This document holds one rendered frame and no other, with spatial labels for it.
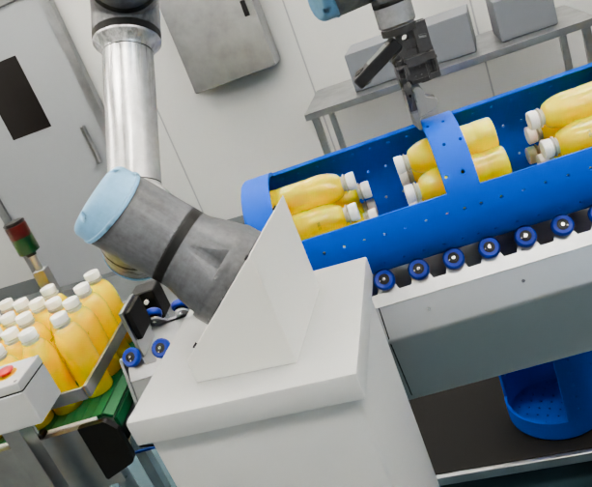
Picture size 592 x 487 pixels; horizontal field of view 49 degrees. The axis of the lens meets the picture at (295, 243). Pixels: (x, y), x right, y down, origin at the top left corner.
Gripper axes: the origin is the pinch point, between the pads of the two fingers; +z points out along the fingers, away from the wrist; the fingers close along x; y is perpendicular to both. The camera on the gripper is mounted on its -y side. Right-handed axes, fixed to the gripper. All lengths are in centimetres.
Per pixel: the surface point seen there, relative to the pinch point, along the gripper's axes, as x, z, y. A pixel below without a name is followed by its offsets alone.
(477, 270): -11.3, 30.6, 3.0
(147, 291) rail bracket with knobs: 17, 24, -78
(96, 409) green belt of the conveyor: -17, 34, -86
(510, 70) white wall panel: 313, 65, 88
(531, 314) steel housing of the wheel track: -12.8, 43.5, 11.0
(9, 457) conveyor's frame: -23, 36, -107
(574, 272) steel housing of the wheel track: -13.2, 36.6, 21.1
